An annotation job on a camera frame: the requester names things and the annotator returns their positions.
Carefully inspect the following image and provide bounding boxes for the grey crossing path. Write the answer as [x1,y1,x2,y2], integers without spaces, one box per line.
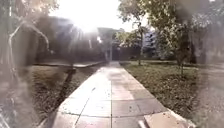
[33,60,107,69]

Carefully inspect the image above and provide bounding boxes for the leaf-covered ground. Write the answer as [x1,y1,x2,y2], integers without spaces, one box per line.
[119,61,224,128]

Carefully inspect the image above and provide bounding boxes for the row of trees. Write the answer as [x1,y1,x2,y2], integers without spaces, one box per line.
[0,0,58,68]

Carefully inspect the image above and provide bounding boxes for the shaded grass patch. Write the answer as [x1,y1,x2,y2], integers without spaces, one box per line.
[19,64,104,128]

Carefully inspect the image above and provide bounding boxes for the grey paving slab path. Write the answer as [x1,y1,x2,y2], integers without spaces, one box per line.
[36,60,198,128]

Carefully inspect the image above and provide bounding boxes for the thin-trunked tree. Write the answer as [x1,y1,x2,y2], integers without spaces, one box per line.
[149,0,201,78]

